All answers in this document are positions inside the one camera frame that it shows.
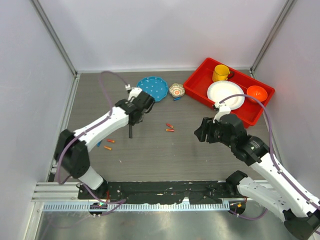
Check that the black remote control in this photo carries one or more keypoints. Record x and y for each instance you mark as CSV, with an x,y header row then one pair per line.
x,y
130,134

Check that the blue dotted plate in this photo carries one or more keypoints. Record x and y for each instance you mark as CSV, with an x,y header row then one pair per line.
x,y
155,86

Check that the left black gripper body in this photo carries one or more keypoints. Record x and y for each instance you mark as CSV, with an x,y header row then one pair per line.
x,y
140,120

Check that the red plastic bin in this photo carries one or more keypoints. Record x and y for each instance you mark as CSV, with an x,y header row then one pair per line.
x,y
197,84

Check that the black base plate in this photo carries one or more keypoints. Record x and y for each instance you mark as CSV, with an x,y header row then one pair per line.
x,y
168,192

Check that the small floral dish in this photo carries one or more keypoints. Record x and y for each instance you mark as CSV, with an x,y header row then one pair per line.
x,y
176,90

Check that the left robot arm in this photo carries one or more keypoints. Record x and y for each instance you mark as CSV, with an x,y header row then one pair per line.
x,y
72,148

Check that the yellow mug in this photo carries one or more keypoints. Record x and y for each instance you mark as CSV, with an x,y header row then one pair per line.
x,y
222,72

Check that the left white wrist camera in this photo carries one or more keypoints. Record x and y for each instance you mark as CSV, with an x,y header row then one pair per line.
x,y
133,92

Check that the white paper plate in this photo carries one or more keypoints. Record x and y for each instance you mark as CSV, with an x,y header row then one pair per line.
x,y
220,90

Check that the perforated cable tray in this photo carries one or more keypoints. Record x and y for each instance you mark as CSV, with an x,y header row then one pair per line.
x,y
82,206

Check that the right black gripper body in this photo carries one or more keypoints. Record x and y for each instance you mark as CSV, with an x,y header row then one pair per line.
x,y
215,133

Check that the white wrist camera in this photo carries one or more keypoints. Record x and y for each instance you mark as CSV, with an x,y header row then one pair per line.
x,y
222,109
133,92

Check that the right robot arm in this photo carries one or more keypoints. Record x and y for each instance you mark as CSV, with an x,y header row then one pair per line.
x,y
294,205

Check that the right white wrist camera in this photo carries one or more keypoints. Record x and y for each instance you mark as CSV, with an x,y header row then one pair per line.
x,y
222,109

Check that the orange bowl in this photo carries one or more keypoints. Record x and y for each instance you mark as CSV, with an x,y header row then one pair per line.
x,y
257,92

